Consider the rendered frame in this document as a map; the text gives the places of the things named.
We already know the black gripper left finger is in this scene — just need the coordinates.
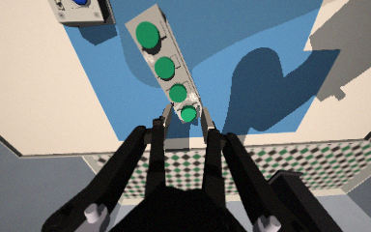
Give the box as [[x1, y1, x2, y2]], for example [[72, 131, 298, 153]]
[[41, 103, 172, 232]]

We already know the small sloping desk with blue and green keys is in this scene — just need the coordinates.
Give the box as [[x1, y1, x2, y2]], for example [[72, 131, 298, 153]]
[[47, 0, 116, 28]]

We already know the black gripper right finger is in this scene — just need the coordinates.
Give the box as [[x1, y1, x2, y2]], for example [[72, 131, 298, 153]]
[[200, 107, 310, 232]]

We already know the blue flat mat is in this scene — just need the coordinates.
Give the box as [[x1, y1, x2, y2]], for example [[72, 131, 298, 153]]
[[63, 0, 341, 141]]

